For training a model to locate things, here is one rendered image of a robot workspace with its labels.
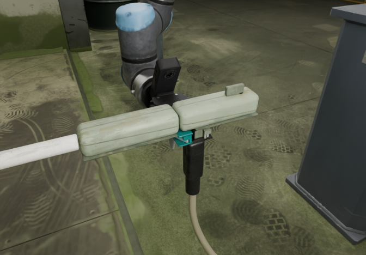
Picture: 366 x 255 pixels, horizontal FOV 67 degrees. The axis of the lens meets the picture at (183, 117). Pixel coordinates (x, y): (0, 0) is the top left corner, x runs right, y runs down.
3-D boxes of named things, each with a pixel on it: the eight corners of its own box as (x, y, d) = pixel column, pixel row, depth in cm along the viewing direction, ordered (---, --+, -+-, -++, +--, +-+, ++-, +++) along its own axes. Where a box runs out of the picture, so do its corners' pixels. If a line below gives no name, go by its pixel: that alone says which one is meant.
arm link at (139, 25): (126, 0, 71) (131, 48, 77) (106, 9, 61) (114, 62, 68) (161, 0, 69) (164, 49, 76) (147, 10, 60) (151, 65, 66)
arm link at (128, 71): (116, 53, 74) (121, 87, 79) (128, 69, 64) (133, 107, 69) (150, 48, 77) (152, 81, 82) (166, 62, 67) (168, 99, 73)
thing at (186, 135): (183, 130, 51) (182, 120, 50) (192, 143, 48) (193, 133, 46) (169, 133, 50) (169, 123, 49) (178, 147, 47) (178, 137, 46)
